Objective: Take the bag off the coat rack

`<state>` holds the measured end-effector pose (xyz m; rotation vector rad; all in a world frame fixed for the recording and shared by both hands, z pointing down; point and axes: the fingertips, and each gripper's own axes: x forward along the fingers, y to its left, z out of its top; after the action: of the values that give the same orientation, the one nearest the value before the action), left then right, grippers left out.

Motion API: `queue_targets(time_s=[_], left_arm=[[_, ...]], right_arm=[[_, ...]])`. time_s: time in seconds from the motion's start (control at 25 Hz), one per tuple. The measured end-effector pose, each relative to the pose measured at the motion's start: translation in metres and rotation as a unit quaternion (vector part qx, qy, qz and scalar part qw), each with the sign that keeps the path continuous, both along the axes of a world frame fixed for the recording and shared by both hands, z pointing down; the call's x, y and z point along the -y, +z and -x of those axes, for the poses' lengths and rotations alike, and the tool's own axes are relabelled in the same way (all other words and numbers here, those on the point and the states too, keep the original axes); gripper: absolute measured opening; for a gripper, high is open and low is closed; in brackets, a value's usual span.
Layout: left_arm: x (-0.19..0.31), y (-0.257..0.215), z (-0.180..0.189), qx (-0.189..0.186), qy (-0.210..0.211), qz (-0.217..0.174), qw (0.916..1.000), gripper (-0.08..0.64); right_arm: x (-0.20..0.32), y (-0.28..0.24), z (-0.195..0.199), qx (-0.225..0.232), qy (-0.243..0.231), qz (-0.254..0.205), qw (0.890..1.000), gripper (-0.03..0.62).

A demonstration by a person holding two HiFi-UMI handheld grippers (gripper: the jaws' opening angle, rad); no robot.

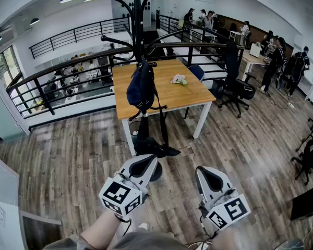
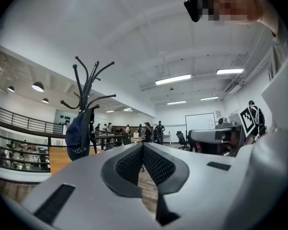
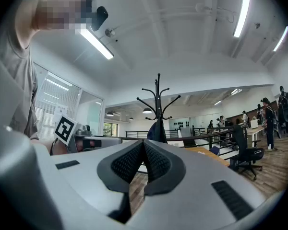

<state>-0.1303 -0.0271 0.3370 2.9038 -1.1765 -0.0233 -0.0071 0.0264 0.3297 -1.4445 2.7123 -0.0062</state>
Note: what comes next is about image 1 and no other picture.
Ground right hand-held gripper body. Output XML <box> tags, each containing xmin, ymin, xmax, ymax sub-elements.
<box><xmin>195</xmin><ymin>165</ymin><xmax>251</xmax><ymax>230</ymax></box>

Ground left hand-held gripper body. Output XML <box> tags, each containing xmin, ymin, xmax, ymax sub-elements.
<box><xmin>99</xmin><ymin>154</ymin><xmax>159</xmax><ymax>217</ymax></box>

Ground dark blue bag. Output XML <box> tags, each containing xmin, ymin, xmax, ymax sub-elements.
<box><xmin>126</xmin><ymin>59</ymin><xmax>182</xmax><ymax>158</ymax></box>

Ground black coat rack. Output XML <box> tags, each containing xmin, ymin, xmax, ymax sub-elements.
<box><xmin>94</xmin><ymin>0</ymin><xmax>183</xmax><ymax>182</ymax></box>

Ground person's left forearm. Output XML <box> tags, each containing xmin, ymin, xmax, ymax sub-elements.
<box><xmin>79</xmin><ymin>211</ymin><xmax>131</xmax><ymax>246</ymax></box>

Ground person's right forearm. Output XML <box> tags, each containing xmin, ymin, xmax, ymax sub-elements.
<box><xmin>210</xmin><ymin>227</ymin><xmax>242</xmax><ymax>250</ymax></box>

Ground person's olive shirt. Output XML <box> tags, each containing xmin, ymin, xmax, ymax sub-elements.
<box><xmin>41</xmin><ymin>230</ymin><xmax>190</xmax><ymax>250</ymax></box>

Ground black swivel chair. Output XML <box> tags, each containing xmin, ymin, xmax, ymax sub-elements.
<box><xmin>291</xmin><ymin>92</ymin><xmax>313</xmax><ymax>186</ymax></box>

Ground wooden table with white legs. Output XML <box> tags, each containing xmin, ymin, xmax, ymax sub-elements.
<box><xmin>112</xmin><ymin>59</ymin><xmax>217</xmax><ymax>157</ymax></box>

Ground black waste bin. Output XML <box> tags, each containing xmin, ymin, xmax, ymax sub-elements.
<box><xmin>212</xmin><ymin>79</ymin><xmax>225</xmax><ymax>99</ymax></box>

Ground black office chair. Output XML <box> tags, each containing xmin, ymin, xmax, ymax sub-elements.
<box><xmin>217</xmin><ymin>41</ymin><xmax>257</xmax><ymax>119</ymax></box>

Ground black metal railing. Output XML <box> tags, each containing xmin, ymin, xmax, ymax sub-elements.
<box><xmin>5</xmin><ymin>14</ymin><xmax>246</xmax><ymax>119</ymax></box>
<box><xmin>28</xmin><ymin>16</ymin><xmax>131</xmax><ymax>60</ymax></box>

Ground white crumpled object on table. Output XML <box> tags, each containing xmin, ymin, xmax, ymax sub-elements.
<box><xmin>170</xmin><ymin>73</ymin><xmax>189</xmax><ymax>89</ymax></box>

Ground blue chair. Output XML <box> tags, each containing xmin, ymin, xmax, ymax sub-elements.
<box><xmin>187</xmin><ymin>64</ymin><xmax>206</xmax><ymax>83</ymax></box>

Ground white-legged wooden table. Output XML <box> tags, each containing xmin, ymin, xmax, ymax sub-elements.
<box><xmin>240</xmin><ymin>49</ymin><xmax>271</xmax><ymax>82</ymax></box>

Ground white box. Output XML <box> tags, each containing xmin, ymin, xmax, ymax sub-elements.
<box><xmin>249</xmin><ymin>42</ymin><xmax>262</xmax><ymax>59</ymax></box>

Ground large window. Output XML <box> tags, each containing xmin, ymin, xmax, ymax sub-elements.
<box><xmin>0</xmin><ymin>45</ymin><xmax>25</xmax><ymax>90</ymax></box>

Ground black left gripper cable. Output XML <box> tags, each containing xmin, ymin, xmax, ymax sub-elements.
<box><xmin>114</xmin><ymin>214</ymin><xmax>133</xmax><ymax>237</ymax></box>

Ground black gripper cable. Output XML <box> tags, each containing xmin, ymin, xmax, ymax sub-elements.
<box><xmin>114</xmin><ymin>214</ymin><xmax>133</xmax><ymax>237</ymax></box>
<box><xmin>199</xmin><ymin>214</ymin><xmax>220</xmax><ymax>241</ymax></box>

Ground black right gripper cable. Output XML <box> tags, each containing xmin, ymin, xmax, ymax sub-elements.
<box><xmin>199</xmin><ymin>214</ymin><xmax>220</xmax><ymax>241</ymax></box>

